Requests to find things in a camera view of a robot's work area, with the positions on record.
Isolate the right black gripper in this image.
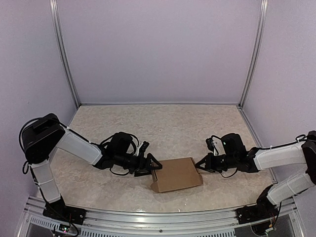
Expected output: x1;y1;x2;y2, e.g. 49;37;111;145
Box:
196;152;237;173

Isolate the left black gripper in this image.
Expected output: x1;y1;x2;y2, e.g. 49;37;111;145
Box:
115;152;162;177

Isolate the brown cardboard box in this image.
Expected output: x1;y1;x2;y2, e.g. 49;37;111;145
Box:
151;157;203;193

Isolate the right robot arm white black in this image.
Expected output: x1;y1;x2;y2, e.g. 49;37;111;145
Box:
195;130;316;219

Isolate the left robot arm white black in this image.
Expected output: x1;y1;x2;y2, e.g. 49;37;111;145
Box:
18;113;163;220

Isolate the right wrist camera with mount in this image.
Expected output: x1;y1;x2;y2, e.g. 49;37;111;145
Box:
206;135;224;156

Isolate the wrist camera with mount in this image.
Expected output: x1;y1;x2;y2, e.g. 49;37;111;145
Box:
206;135;224;156
135;141;150;156

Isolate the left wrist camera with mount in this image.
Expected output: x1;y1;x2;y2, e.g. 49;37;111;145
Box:
135;141;150;156

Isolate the front aluminium frame rail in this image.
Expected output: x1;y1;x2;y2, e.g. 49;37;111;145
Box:
15;196;307;237

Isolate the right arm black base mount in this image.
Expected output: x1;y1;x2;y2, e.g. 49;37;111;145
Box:
236;204;278;225

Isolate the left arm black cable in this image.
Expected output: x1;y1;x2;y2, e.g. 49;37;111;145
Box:
19;118;62;154

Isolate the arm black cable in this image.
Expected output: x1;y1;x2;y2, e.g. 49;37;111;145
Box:
256;134;308;150
19;118;62;154

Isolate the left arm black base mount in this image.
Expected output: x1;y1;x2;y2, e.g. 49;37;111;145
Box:
43;205;86;225

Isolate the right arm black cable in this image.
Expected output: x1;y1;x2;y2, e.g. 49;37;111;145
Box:
256;134;308;150

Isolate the right aluminium corner post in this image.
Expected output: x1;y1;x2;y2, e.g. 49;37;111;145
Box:
238;0;269;110

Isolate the aluminium corner post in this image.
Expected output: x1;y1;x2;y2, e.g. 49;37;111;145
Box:
238;0;269;110
49;0;81;109

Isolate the left aluminium corner post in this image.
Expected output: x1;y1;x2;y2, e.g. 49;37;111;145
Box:
49;0;81;109

